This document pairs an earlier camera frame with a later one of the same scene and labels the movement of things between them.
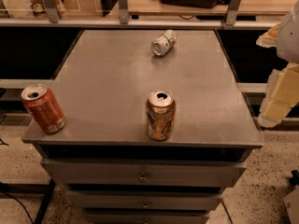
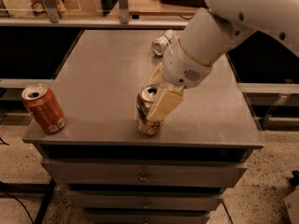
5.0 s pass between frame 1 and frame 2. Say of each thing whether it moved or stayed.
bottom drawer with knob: stayed
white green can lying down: stayed
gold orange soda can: moved
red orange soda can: stayed
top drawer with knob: stayed
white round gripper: moved
